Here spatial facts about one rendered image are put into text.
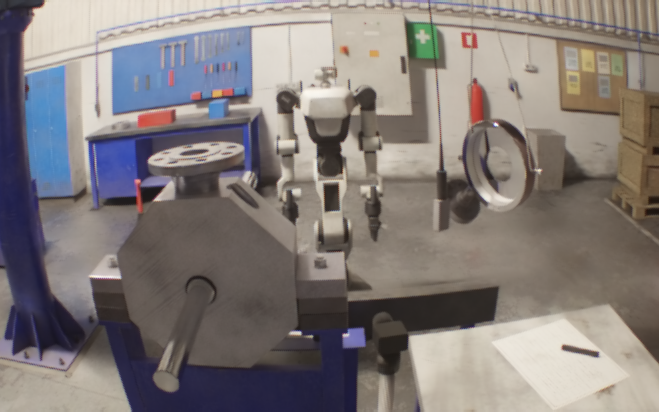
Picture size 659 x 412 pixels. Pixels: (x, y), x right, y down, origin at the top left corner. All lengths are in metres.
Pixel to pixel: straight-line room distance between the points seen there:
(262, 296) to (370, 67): 4.97
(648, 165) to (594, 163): 1.78
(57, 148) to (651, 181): 6.96
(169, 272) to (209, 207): 0.21
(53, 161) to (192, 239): 5.76
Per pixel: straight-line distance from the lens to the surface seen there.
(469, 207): 2.59
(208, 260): 1.52
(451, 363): 1.58
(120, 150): 6.48
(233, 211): 1.47
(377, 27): 6.34
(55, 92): 7.05
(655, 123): 6.02
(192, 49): 6.81
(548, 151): 6.62
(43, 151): 7.25
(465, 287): 2.03
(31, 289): 3.50
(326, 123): 3.28
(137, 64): 7.03
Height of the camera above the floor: 1.71
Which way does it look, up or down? 17 degrees down
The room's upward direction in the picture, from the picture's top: 3 degrees counter-clockwise
